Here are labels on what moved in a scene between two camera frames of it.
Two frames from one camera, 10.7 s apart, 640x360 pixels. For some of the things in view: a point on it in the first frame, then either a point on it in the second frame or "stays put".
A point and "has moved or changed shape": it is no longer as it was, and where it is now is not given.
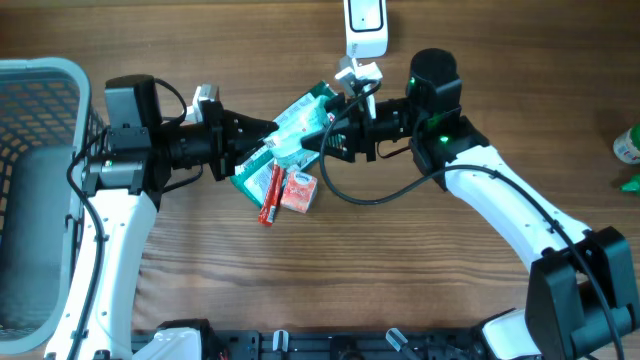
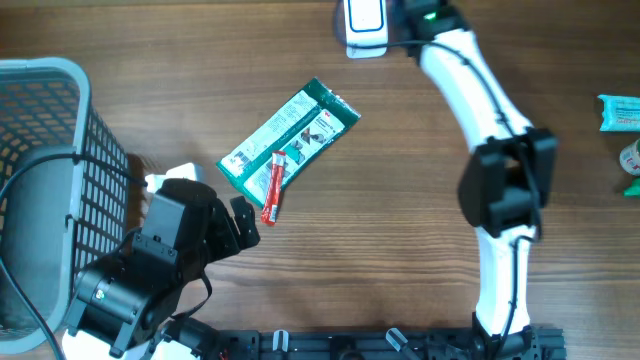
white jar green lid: x=627 y=146 has moved or changed shape
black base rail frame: x=262 y=344 stays put
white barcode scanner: x=366 y=24 stays put
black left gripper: x=231 y=140 to x=229 y=242
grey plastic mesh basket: x=46 y=115 stays put
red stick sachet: x=272 y=196 stays put
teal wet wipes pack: x=285 y=143 to x=620 y=113
